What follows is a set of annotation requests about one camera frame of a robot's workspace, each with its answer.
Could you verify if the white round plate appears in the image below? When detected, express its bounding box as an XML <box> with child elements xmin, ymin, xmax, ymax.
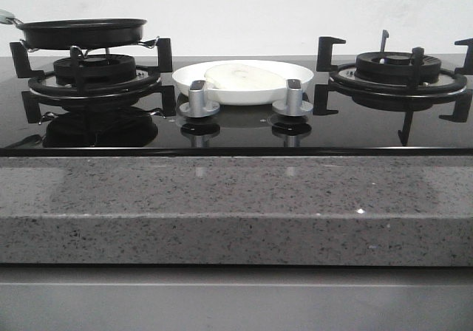
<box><xmin>172</xmin><ymin>59</ymin><xmax>314</xmax><ymax>106</ymax></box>

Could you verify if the fried egg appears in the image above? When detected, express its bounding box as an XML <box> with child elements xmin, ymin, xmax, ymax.
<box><xmin>204</xmin><ymin>64</ymin><xmax>286</xmax><ymax>91</ymax></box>

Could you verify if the black frying pan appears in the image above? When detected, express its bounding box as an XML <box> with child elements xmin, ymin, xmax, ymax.
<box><xmin>1</xmin><ymin>10</ymin><xmax>146</xmax><ymax>50</ymax></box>

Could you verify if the silver stove knob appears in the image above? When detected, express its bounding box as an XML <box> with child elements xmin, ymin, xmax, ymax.
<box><xmin>180</xmin><ymin>81</ymin><xmax>220</xmax><ymax>118</ymax></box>
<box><xmin>272</xmin><ymin>79</ymin><xmax>313</xmax><ymax>117</ymax></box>

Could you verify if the black pan support grate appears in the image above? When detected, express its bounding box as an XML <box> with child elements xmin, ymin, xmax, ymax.
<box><xmin>10</xmin><ymin>38</ymin><xmax>176</xmax><ymax>123</ymax></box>
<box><xmin>313</xmin><ymin>31</ymin><xmax>472</xmax><ymax>145</ymax></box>

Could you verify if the black gas burner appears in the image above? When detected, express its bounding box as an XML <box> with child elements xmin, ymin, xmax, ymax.
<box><xmin>53</xmin><ymin>54</ymin><xmax>137</xmax><ymax>86</ymax></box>
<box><xmin>355</xmin><ymin>52</ymin><xmax>441</xmax><ymax>85</ymax></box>

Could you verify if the black glass gas hob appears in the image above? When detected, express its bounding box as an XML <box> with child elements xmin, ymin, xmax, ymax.
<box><xmin>1</xmin><ymin>57</ymin><xmax>472</xmax><ymax>157</ymax></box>

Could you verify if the wire pan reducer stand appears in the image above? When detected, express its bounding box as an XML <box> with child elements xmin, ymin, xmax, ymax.
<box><xmin>10</xmin><ymin>33</ymin><xmax>159</xmax><ymax>60</ymax></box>

